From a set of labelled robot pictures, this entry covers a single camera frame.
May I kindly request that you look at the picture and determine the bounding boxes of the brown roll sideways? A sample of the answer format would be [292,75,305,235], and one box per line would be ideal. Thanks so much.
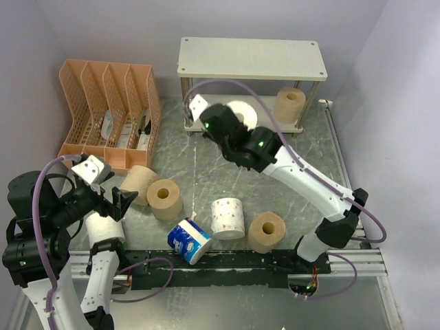
[120,165,160,206]

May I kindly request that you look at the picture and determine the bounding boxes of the white dotted roll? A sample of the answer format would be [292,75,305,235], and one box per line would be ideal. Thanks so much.
[211,198,245,241]
[226,100,258,130]

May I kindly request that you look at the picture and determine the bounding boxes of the brown roll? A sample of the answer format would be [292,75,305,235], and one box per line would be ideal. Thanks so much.
[247,212,286,254]
[273,87,306,124]
[146,179,183,221]

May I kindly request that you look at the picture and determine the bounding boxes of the blue paper roll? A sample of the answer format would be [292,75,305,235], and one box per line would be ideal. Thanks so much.
[167,218,212,265]

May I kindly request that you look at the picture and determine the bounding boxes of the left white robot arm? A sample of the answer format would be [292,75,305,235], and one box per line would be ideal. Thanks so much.
[2,170,138,329]

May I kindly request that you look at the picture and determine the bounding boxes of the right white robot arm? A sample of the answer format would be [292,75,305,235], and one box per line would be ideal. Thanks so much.
[199,104,368,274]

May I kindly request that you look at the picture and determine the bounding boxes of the white two-tier shelf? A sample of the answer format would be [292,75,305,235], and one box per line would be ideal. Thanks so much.
[177,36,328,133]

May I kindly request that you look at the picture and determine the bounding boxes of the plain white paper roll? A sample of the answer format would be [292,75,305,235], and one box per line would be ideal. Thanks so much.
[85,212,125,247]

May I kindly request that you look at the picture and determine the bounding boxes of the white packets in organizer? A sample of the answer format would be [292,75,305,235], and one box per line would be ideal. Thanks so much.
[99,109,152,151]

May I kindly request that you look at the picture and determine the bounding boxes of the black tool in organizer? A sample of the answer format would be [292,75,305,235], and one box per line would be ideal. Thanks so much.
[137,116,151,135]

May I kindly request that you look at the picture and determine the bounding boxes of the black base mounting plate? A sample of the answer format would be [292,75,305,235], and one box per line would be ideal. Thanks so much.
[126,250,331,290]

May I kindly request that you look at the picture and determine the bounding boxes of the orange plastic file organizer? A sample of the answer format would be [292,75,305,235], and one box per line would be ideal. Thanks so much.
[59,59,162,173]

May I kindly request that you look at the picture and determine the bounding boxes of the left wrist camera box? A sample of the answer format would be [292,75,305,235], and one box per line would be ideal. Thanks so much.
[71,155,111,186]

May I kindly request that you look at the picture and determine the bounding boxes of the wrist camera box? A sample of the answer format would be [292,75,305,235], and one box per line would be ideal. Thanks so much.
[71,155,111,186]
[189,94,210,122]

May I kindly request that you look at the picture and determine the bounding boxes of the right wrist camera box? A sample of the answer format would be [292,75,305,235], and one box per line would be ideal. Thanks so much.
[189,94,210,122]

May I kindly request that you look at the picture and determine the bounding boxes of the aluminium rail front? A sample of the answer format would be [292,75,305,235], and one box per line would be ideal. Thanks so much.
[67,249,388,278]

